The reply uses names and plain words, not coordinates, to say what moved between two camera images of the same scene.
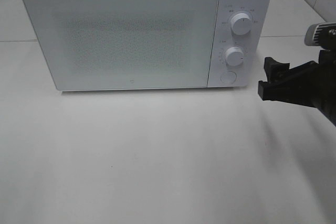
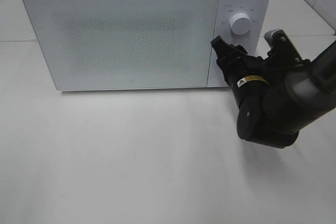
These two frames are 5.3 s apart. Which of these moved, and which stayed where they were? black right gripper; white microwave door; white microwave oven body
Moved: black right gripper
Stayed: white microwave oven body; white microwave door
